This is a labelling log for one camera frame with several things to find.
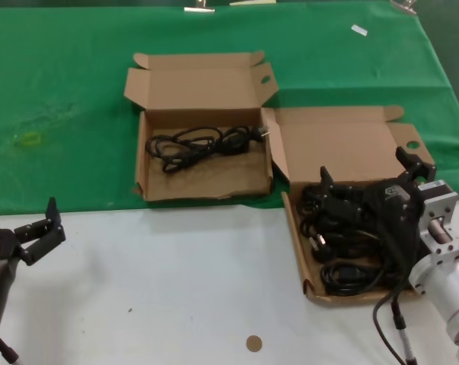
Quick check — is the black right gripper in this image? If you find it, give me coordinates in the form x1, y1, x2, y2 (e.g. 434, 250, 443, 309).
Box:
318, 146, 438, 249

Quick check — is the open brown cardboard box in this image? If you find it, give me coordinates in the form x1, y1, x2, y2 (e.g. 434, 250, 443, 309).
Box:
260, 105, 435, 309
123, 50, 279, 202

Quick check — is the yellow rubber band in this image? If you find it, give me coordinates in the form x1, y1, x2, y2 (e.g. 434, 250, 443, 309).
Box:
21, 132, 43, 148

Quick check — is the green tablecloth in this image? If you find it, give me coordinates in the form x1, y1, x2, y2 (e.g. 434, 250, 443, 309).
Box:
0, 0, 459, 214

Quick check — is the silver right wrist mount block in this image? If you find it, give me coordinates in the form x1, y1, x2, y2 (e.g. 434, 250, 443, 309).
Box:
417, 180, 459, 269

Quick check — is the black left arm cable plug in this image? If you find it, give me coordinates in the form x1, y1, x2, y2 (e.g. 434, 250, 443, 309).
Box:
0, 336, 21, 365

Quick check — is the black gripper cable silver connector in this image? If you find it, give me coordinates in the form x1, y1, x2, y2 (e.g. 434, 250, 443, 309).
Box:
371, 227, 419, 365

